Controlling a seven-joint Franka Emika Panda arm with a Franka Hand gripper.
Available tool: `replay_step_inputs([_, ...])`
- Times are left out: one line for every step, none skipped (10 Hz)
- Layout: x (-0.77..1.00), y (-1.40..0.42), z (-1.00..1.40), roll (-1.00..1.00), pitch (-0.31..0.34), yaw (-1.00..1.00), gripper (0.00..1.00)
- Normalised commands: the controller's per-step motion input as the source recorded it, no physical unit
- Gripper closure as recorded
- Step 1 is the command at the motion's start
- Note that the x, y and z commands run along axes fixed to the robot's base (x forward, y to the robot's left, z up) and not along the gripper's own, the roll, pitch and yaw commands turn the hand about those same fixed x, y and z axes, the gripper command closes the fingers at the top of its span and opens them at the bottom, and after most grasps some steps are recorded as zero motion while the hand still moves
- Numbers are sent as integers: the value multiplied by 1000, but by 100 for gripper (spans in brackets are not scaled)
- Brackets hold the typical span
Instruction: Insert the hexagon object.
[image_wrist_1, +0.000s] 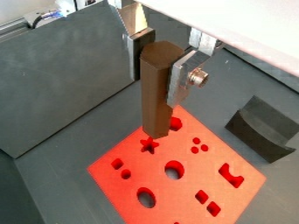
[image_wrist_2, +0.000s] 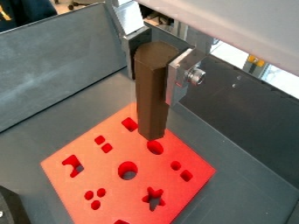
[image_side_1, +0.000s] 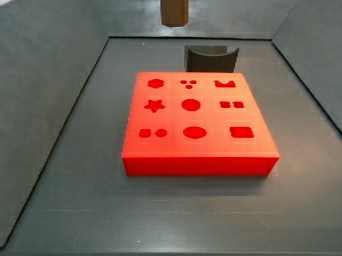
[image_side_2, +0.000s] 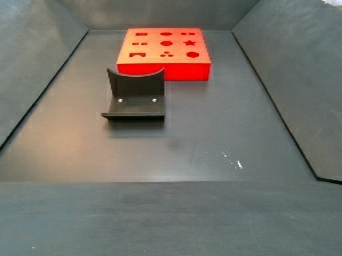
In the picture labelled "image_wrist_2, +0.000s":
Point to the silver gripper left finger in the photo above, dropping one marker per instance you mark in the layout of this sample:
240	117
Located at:
132	31

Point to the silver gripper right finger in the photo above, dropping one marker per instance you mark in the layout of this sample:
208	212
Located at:
183	73

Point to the dark brown hexagonal peg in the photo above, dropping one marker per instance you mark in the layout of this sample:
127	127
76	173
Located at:
152	57

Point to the person in dark shirt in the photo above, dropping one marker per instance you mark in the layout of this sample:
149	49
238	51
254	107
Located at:
21	12

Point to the red shape sorting board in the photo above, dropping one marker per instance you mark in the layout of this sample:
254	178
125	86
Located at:
115	178

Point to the black block at corner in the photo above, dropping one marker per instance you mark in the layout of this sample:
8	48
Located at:
12	213

